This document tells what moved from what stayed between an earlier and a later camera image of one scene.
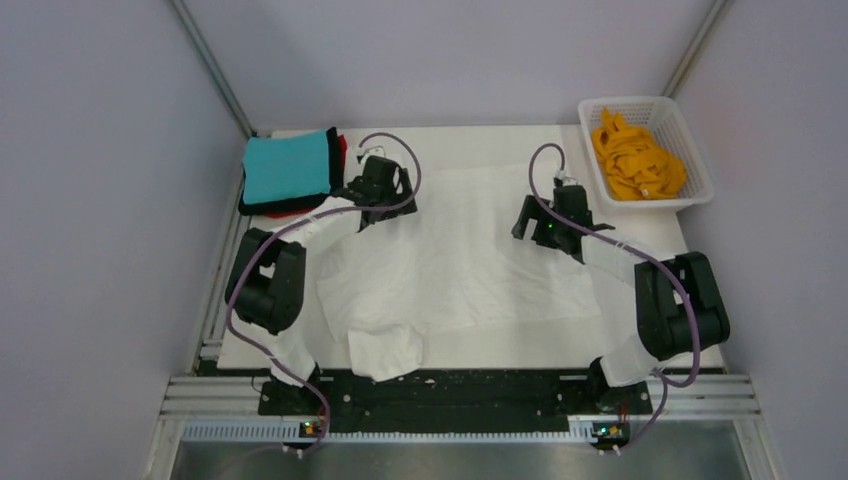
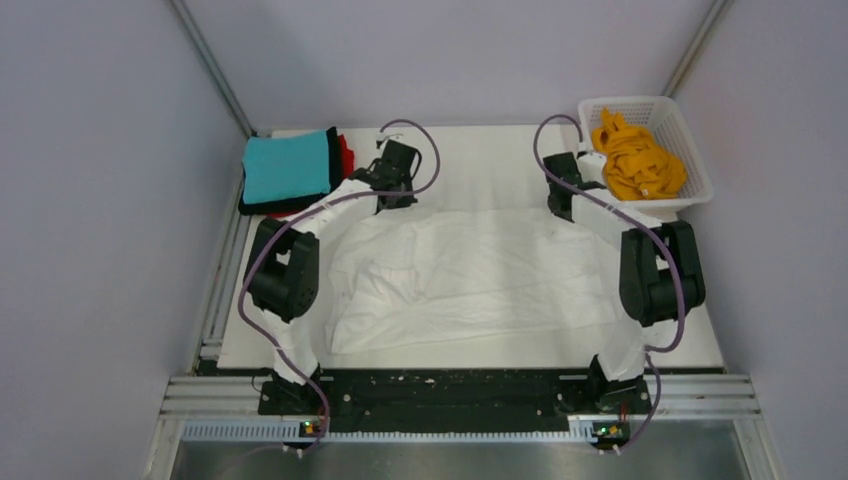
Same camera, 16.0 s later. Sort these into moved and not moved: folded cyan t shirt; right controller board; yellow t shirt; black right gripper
Moved: black right gripper
Not moved: folded cyan t shirt; yellow t shirt; right controller board
